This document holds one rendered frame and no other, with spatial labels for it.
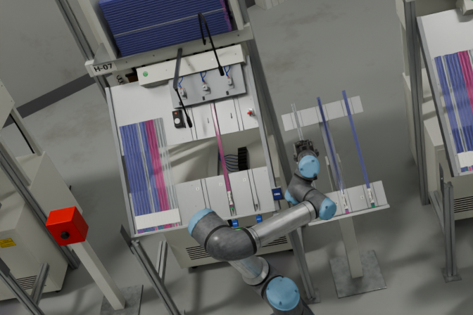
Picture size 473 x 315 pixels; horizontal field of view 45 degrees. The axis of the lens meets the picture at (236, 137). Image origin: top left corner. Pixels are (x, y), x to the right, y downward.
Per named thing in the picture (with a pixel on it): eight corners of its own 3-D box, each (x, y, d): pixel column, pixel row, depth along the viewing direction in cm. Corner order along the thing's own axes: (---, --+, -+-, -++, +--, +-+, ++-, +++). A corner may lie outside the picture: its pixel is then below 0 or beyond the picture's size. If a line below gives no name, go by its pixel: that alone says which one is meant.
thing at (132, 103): (260, 127, 260) (258, 126, 255) (125, 156, 271) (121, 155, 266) (246, 58, 263) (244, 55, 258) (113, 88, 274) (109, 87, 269)
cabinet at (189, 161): (303, 254, 319) (279, 176, 281) (184, 275, 330) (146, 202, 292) (293, 176, 370) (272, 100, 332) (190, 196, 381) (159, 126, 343)
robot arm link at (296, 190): (297, 210, 208) (309, 183, 205) (279, 195, 216) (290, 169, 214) (311, 211, 213) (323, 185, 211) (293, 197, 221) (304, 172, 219)
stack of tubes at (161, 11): (233, 30, 246) (215, -28, 230) (122, 57, 254) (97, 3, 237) (232, 17, 256) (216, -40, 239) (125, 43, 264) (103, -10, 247)
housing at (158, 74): (248, 67, 264) (243, 61, 250) (149, 89, 272) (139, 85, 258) (245, 50, 265) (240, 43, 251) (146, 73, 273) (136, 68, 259)
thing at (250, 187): (275, 207, 255) (274, 207, 252) (137, 233, 265) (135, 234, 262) (267, 166, 256) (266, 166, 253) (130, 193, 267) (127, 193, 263)
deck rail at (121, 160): (139, 235, 267) (135, 237, 261) (136, 236, 268) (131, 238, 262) (113, 88, 274) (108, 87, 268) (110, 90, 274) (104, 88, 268)
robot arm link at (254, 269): (272, 306, 224) (199, 247, 187) (250, 285, 234) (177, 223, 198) (292, 284, 225) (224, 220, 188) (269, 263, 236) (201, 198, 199)
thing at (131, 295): (138, 321, 314) (77, 229, 266) (97, 328, 317) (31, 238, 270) (143, 285, 332) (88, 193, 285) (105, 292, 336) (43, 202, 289)
